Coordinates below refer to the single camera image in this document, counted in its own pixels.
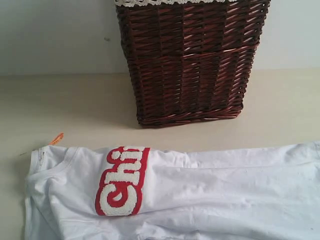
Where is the dark red wicker basket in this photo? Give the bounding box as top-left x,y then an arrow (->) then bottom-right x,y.
115,0 -> 270,128

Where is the white t-shirt red logo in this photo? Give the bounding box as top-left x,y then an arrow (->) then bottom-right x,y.
24,141 -> 320,240

